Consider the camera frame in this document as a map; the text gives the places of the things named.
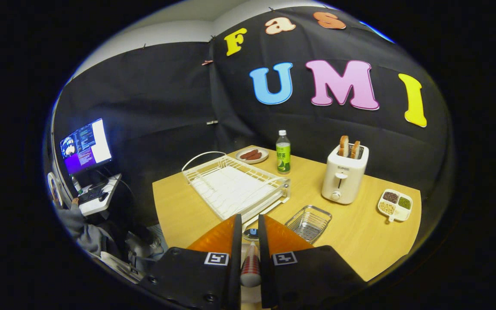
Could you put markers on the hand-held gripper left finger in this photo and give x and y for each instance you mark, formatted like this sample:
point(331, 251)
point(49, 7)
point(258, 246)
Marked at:
point(187, 280)

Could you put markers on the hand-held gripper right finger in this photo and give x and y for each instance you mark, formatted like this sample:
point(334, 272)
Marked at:
point(312, 280)

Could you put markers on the metal mesh basket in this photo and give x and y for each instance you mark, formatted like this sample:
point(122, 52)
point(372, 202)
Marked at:
point(308, 224)

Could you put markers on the white compartment dish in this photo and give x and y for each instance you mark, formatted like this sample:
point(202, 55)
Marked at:
point(401, 213)

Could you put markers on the small grey plate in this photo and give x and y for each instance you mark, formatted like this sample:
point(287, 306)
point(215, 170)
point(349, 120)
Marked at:
point(263, 151)

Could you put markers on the yellow beans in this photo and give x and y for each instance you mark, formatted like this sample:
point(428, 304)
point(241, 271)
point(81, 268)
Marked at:
point(386, 208)

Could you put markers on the white toaster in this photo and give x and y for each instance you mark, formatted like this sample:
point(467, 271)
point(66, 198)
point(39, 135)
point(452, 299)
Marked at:
point(342, 181)

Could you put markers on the dark red beans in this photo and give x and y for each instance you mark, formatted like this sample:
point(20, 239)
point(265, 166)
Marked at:
point(390, 197)

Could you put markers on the white desk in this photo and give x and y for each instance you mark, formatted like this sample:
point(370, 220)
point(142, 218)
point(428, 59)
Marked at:
point(97, 206)

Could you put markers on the black computer mouse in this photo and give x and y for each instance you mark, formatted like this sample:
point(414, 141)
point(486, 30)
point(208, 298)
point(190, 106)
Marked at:
point(103, 196)

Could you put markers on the green beans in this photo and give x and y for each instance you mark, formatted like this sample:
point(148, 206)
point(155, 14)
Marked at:
point(404, 203)

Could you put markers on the green drink bottle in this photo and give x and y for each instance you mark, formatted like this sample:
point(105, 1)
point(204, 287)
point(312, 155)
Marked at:
point(283, 157)

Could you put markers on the black keyboard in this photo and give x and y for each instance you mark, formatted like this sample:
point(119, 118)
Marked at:
point(89, 195)

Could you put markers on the red sausage piece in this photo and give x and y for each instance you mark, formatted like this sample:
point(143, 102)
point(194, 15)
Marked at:
point(255, 156)
point(248, 153)

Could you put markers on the toast slice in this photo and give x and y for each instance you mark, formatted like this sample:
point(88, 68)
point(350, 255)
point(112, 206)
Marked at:
point(355, 149)
point(344, 145)

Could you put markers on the computer monitor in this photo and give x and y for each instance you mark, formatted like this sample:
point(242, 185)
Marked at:
point(86, 146)

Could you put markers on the red cloth clip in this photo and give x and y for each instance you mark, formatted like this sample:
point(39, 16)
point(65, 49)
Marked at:
point(207, 62)

